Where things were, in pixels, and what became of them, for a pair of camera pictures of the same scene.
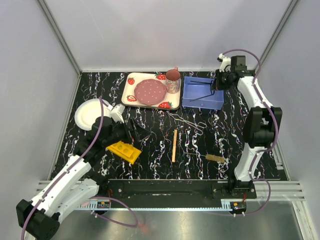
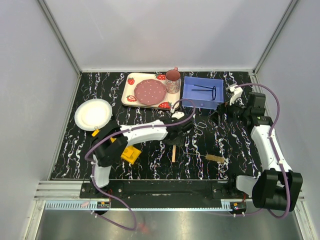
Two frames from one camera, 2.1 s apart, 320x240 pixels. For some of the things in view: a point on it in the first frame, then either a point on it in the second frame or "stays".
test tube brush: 211,157 stays
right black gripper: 216,85 to 224,108
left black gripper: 138,133 to 178,142
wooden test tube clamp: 174,145 stays
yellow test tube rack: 125,151 stays
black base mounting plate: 159,191 stays
